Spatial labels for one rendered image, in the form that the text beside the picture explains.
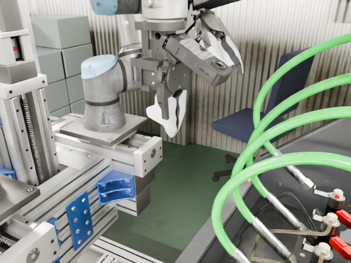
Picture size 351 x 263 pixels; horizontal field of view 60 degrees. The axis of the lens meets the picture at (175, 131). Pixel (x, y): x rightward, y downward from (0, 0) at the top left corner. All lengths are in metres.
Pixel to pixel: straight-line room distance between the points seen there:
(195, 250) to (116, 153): 0.47
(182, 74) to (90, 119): 0.57
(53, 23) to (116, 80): 2.12
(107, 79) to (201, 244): 0.58
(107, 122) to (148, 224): 1.26
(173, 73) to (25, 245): 0.47
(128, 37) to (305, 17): 1.77
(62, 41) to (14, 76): 2.21
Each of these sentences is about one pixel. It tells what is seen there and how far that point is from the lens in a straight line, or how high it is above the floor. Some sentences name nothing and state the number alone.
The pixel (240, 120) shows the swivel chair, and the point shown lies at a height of 0.52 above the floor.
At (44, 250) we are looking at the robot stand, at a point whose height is 0.95.
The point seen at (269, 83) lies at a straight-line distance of 0.60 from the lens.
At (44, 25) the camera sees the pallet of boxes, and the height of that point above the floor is 1.15.
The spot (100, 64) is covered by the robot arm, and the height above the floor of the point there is 1.26.
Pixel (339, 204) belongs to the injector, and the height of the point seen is 1.11.
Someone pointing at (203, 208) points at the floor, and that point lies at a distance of 2.32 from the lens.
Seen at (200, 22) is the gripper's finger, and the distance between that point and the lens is 0.67.
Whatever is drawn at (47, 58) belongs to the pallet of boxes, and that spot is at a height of 0.91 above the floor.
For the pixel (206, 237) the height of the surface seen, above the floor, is 0.95.
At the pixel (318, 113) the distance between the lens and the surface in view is 0.43.
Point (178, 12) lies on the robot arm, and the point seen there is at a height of 1.44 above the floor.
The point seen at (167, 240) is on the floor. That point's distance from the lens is 2.09.
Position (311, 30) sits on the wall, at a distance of 2.63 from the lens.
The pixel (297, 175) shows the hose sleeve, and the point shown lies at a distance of 0.66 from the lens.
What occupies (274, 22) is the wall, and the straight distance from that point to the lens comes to 2.65.
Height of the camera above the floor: 1.48
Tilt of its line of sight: 26 degrees down
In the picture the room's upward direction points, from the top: straight up
